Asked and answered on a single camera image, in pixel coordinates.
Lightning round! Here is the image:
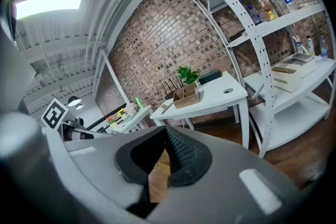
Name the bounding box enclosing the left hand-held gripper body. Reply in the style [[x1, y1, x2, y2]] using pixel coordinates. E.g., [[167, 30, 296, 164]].
[[40, 98, 95, 141]]

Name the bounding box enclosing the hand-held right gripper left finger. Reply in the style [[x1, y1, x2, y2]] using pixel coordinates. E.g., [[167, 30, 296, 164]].
[[41, 125, 167, 224]]

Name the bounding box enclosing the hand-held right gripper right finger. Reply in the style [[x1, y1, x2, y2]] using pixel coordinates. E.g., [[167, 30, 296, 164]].
[[146, 125, 311, 224]]

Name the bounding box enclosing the small grey tool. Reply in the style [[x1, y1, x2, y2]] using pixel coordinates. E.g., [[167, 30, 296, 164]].
[[160, 102, 174, 115]]

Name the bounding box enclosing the wooden compartment container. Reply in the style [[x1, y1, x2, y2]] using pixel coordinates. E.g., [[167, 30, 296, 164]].
[[172, 82, 202, 110]]

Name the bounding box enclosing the white side table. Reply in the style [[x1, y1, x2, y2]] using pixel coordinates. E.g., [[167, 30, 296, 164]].
[[107, 104, 155, 135]]

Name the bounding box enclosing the white flower pot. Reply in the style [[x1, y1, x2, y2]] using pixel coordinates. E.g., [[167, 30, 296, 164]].
[[124, 102, 139, 117]]

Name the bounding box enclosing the white desk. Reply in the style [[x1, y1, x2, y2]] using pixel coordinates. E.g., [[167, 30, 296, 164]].
[[149, 70, 249, 151]]

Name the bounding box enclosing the black router with antennas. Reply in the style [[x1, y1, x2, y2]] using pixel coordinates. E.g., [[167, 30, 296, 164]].
[[161, 78, 185, 101]]

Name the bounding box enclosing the ceiling light panel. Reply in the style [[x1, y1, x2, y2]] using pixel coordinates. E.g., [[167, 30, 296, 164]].
[[15, 0, 82, 20]]

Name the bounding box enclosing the black rectangular box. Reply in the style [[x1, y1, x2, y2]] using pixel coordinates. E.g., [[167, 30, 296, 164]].
[[198, 69, 224, 85]]

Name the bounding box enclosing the green potted plant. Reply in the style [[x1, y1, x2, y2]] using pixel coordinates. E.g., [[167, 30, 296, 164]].
[[176, 65, 202, 87]]

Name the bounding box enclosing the white metal shelf rack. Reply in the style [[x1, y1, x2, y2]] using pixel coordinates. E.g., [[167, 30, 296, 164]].
[[157, 0, 336, 159]]

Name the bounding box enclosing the white plastic storage box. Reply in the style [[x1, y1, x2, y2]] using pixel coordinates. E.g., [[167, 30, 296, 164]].
[[271, 57, 317, 94]]

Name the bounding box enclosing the white digital scale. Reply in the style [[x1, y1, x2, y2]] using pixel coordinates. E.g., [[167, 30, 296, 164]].
[[292, 52, 315, 63]]

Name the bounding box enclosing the black-capped white bottle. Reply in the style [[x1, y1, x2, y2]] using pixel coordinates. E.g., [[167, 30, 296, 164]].
[[305, 35, 315, 57]]

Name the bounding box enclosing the slim clear water bottle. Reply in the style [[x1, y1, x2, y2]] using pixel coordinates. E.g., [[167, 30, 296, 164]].
[[318, 35, 329, 61]]

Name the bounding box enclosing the small blue-label bottle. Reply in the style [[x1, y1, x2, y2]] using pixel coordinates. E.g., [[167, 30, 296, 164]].
[[247, 5, 263, 26]]

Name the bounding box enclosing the yellow-capped clear bottle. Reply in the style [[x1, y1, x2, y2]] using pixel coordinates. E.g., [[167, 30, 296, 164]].
[[255, 0, 278, 22]]

